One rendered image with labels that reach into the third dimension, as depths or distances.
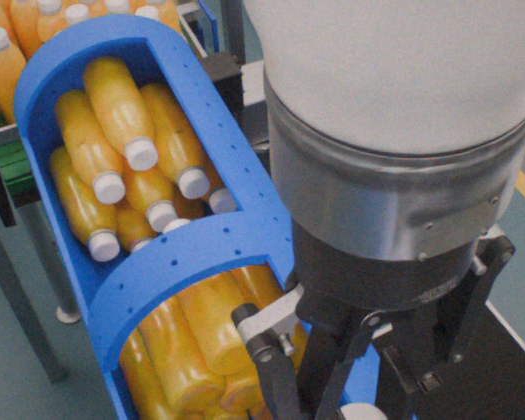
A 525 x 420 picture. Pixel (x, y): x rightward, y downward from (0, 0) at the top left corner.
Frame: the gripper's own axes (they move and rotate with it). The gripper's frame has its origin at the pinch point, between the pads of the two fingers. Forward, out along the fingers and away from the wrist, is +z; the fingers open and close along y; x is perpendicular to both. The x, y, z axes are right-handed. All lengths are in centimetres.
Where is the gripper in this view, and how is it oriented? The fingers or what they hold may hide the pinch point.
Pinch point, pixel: (360, 413)
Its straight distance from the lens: 47.1
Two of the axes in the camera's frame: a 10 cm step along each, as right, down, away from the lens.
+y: 9.1, -3.3, 2.3
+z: 0.4, 6.3, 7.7
